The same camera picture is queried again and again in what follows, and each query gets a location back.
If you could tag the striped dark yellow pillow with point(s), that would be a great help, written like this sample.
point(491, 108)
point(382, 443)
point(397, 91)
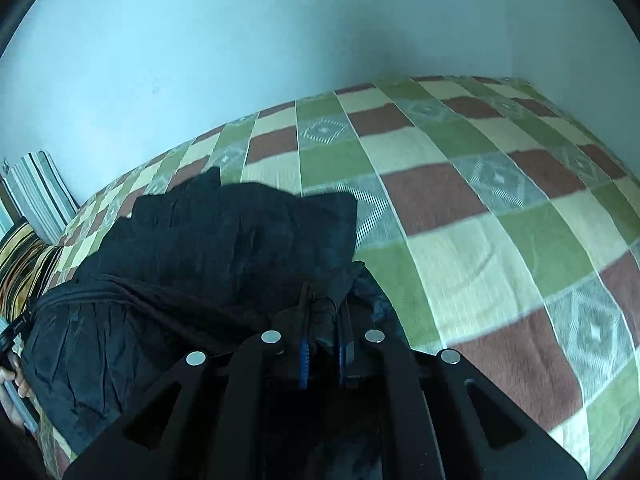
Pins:
point(27, 263)

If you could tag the striped light pillow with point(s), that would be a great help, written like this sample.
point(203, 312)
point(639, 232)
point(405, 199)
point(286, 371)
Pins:
point(40, 194)

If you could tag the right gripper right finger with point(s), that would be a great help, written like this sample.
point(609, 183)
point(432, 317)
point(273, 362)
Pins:
point(352, 323)

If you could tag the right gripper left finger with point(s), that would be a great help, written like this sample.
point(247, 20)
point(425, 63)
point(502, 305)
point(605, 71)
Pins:
point(303, 354)

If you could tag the checkered bed cover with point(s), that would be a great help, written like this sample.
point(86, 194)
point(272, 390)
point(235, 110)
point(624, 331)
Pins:
point(497, 225)

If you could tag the person's left hand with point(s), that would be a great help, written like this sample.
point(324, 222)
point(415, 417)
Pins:
point(11, 370)

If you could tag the black puffer jacket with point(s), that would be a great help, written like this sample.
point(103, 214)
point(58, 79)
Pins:
point(199, 268)

